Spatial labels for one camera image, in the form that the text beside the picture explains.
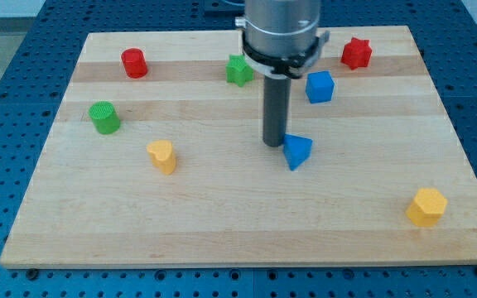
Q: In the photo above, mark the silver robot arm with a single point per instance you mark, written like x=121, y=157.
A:
x=280, y=42

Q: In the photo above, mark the blue triangle block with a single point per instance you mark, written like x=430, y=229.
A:
x=296, y=150

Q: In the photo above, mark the yellow heart block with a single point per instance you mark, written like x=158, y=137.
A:
x=163, y=156

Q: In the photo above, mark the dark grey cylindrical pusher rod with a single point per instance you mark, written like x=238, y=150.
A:
x=276, y=96

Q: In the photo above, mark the red star block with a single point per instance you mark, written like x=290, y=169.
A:
x=357, y=53

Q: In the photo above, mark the green cylinder block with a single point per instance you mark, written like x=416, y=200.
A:
x=104, y=117

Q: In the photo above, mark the green star block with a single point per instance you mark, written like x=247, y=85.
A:
x=238, y=71

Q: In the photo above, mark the wooden board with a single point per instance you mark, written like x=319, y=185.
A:
x=97, y=201

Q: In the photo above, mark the red cylinder block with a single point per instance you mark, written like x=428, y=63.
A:
x=134, y=63

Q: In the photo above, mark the blue cube block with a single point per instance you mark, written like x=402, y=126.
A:
x=319, y=87

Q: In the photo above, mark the yellow hexagon block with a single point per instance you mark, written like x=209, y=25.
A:
x=427, y=207

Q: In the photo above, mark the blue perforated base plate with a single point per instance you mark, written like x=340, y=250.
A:
x=34, y=83

